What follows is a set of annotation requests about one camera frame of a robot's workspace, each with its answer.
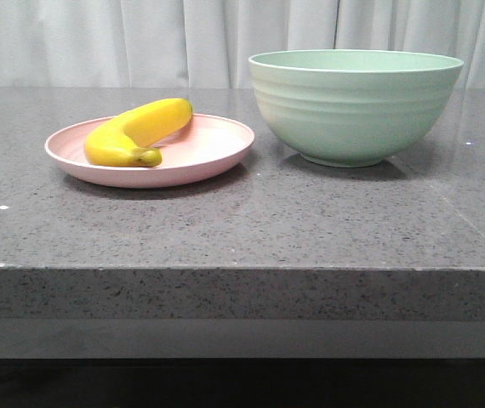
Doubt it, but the yellow banana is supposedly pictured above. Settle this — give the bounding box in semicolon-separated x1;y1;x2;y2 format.
84;98;193;167

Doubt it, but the green bowl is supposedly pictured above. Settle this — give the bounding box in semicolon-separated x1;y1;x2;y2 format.
248;49;464;167

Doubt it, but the pink plate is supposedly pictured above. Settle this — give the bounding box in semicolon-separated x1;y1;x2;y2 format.
45;113;254;189

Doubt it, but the white curtain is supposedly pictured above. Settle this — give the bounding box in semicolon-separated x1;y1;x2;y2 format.
0;1;485;88

